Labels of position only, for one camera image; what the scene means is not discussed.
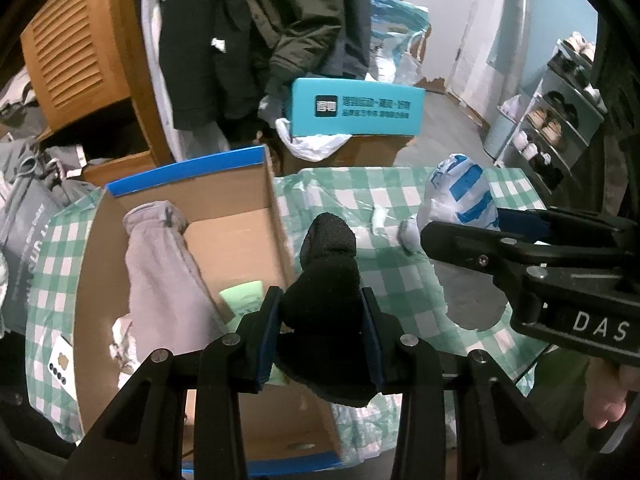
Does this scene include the grey pants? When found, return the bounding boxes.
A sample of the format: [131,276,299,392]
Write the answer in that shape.
[122,200,228,361]

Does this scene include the black sock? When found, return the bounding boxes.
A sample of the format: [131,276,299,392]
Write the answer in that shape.
[277,212,377,408]

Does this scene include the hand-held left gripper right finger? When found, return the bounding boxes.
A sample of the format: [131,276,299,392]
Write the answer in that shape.
[361,287,581,480]

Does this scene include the light blue trash bin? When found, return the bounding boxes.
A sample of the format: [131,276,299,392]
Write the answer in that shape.
[482,95,531,161]

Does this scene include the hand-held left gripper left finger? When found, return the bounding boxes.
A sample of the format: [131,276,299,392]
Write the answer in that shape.
[65,286,283,480]

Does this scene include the white sock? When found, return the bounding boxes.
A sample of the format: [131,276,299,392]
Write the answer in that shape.
[397,219,426,253]

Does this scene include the large clear blue plastic bag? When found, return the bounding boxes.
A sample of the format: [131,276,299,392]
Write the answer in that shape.
[369,0,432,86]

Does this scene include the black jacket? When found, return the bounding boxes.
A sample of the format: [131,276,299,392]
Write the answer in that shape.
[160,0,281,131]

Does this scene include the white card black dots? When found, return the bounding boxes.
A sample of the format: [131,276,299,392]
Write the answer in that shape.
[47,335,76,401]

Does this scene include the white shoe rack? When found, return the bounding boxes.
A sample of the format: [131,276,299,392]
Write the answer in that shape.
[495,40,608,196]

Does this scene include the grey printed bag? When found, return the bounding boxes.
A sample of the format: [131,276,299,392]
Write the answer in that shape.
[0,180,98,336]

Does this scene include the brown cardboard box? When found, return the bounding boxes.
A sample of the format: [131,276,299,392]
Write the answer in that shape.
[277,132,416,178]

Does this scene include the green checked table cover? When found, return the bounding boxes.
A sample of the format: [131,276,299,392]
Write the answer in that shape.
[25,166,548,466]

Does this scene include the light green cloth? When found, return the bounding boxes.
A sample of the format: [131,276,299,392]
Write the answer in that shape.
[220,280,266,336]

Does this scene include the teal shoe box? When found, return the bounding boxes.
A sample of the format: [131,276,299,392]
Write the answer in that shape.
[282,77,427,138]

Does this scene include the collection of shoes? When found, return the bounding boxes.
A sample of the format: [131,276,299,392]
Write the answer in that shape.
[515,32,601,186]

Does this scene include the white door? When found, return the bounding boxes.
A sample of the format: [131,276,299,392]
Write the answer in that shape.
[447,0,533,111]

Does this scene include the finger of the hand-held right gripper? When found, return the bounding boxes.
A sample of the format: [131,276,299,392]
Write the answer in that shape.
[495,207,638,256]
[420,220,551,281]

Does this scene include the dark blue jacket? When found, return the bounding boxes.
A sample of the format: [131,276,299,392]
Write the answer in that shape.
[320,0,373,81]

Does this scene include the olive green jacket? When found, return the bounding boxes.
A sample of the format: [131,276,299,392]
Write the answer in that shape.
[245,0,346,96]

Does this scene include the blue striped white plastic bag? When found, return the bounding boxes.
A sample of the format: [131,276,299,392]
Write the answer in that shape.
[416,154,501,233]

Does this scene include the blue cardboard box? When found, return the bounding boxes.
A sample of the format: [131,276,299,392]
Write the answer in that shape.
[72,145,343,478]

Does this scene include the wooden louvred wardrobe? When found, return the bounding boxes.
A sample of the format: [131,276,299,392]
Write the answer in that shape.
[20,0,173,188]

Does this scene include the grey hoodie pile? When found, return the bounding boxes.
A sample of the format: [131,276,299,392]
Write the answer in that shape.
[0,130,101,201]

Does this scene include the person's right hand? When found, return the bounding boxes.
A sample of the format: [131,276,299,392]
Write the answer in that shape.
[582,357,631,431]

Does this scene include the grey folded clothes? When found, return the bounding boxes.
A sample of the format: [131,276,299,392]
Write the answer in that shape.
[0,67,46,126]

